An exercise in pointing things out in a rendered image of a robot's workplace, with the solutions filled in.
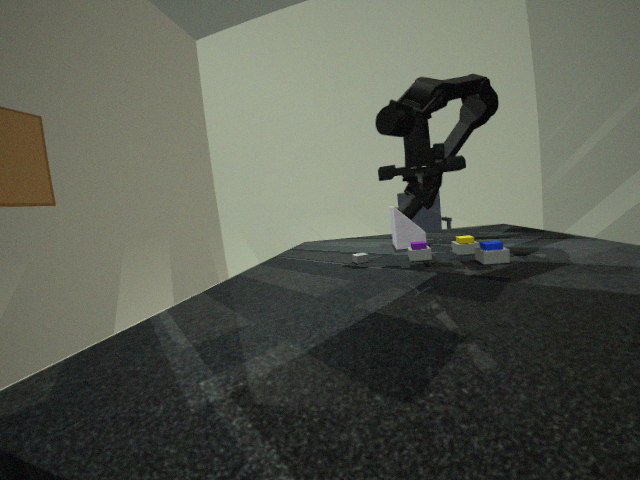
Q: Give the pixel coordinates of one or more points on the yellow button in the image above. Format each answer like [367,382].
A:
[464,245]

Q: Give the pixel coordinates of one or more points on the purple button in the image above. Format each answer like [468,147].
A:
[419,251]

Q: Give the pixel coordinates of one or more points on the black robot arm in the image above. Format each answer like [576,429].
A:
[409,117]

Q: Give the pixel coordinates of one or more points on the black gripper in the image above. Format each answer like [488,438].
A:
[454,163]

